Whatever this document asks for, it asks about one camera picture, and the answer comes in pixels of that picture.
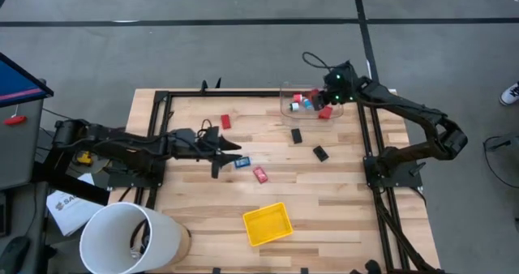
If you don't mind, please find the red printed flat box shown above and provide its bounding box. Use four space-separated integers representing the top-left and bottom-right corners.
252 165 269 185

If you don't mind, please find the black aluminium table frame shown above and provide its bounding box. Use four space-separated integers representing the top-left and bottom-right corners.
133 77 445 274

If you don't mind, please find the black keyboard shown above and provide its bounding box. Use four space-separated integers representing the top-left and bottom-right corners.
0 191 11 238

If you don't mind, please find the yellow cable connector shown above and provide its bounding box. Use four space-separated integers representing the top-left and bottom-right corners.
75 151 93 167

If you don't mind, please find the yellow plastic basket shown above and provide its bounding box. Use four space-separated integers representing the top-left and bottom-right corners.
242 202 294 247

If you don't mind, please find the blue monitor screen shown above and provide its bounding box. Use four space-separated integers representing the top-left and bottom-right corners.
0 51 55 109

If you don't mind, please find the clear plastic container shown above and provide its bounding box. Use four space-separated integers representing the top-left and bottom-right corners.
279 81 345 128

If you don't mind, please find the white printed paper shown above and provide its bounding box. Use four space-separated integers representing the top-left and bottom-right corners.
45 189 105 238

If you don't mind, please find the grey cabinet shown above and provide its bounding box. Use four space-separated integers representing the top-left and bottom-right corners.
0 97 45 191

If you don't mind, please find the black computer mouse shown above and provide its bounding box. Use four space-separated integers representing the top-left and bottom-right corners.
0 235 32 274

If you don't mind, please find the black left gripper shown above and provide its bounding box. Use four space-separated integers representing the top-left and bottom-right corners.
169 126 244 180

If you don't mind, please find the black floor cable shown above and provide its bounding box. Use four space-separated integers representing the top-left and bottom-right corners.
482 134 519 190

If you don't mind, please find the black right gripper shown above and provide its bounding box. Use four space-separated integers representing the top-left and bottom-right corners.
311 61 361 112

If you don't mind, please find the red button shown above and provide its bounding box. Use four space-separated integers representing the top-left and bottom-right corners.
2 114 28 126

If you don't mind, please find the person's foot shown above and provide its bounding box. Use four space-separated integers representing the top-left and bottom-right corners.
498 81 519 107

